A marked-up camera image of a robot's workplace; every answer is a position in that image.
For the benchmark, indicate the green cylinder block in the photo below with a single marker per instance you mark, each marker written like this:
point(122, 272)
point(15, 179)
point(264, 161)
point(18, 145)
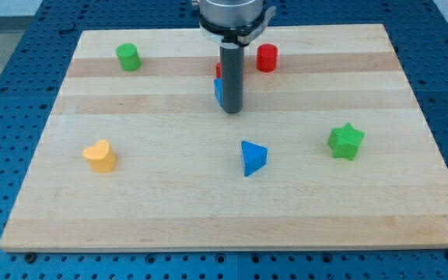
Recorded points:
point(128, 57)

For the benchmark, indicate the green star block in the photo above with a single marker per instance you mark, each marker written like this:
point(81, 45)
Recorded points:
point(345, 142)

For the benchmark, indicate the blue block behind rod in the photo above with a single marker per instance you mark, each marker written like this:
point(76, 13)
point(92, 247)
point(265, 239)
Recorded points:
point(218, 90)

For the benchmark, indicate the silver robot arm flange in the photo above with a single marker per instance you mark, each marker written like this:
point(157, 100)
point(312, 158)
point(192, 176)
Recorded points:
point(233, 23)

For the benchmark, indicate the blue triangle block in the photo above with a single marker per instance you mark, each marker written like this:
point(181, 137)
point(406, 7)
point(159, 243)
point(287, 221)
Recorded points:
point(254, 157)

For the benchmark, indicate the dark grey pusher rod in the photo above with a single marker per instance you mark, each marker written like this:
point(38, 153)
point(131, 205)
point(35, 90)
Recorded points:
point(232, 79)

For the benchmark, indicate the red cylinder block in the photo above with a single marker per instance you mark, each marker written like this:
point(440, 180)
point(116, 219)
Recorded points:
point(266, 58)

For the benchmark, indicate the wooden board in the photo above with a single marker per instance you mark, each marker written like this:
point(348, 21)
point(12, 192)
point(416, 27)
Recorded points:
point(178, 183)

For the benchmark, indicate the yellow heart block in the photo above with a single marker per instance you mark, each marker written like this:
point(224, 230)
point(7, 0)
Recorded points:
point(100, 157)

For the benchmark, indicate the red block behind rod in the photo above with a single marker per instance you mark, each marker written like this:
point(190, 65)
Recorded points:
point(218, 70)

